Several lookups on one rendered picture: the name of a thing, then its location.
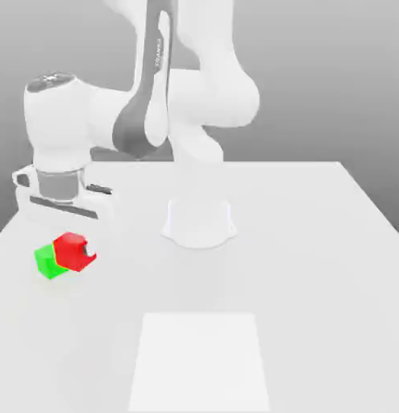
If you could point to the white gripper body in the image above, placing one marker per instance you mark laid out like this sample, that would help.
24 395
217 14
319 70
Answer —
63 211

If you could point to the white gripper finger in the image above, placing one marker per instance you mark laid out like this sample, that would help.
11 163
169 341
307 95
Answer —
89 248

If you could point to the small red cube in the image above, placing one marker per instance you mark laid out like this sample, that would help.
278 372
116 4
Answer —
71 251

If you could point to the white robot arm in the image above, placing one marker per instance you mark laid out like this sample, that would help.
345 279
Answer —
192 96

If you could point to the small green cube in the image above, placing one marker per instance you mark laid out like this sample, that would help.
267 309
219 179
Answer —
46 261

